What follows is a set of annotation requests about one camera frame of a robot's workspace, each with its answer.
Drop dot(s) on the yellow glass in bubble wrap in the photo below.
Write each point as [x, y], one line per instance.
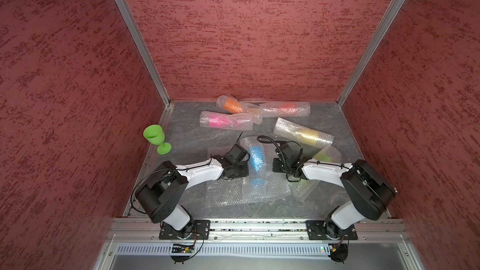
[302, 134]

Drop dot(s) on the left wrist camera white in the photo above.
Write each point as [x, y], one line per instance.
[238, 154]

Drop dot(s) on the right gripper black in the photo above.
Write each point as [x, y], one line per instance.
[276, 163]

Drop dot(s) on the right base wiring plug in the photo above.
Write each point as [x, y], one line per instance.
[339, 253]

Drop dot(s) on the light green wine glass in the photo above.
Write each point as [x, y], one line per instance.
[155, 135]

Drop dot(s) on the dark green glass in wrap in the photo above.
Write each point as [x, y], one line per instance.
[302, 189]

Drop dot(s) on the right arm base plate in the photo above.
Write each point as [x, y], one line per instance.
[329, 231]

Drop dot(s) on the left aluminium corner post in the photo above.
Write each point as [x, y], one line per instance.
[139, 41]

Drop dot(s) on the red glass in bubble wrap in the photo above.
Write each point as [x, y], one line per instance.
[285, 109]

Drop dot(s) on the aluminium corner post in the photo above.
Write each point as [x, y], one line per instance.
[382, 28]
[139, 41]

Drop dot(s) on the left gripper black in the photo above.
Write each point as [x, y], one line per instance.
[245, 172]

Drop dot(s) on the pink glass in bubble wrap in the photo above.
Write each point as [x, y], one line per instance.
[237, 122]

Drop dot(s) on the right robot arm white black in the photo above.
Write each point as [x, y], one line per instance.
[369, 192]

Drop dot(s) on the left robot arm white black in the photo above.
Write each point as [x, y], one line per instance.
[160, 192]

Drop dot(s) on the blue glass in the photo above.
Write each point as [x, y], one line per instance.
[254, 188]

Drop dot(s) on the aluminium front rail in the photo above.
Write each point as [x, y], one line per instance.
[249, 230]

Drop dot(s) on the right aluminium corner post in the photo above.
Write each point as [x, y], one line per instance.
[382, 28]

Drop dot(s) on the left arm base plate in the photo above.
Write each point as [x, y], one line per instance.
[194, 228]

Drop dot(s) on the orange glass in bubble wrap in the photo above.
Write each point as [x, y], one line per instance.
[233, 106]

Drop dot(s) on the clear bubble wrap sheet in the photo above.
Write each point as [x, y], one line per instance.
[225, 192]

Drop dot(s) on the left base wiring board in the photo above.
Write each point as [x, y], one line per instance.
[182, 252]

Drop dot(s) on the white slotted cable duct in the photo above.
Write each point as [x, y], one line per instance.
[249, 250]

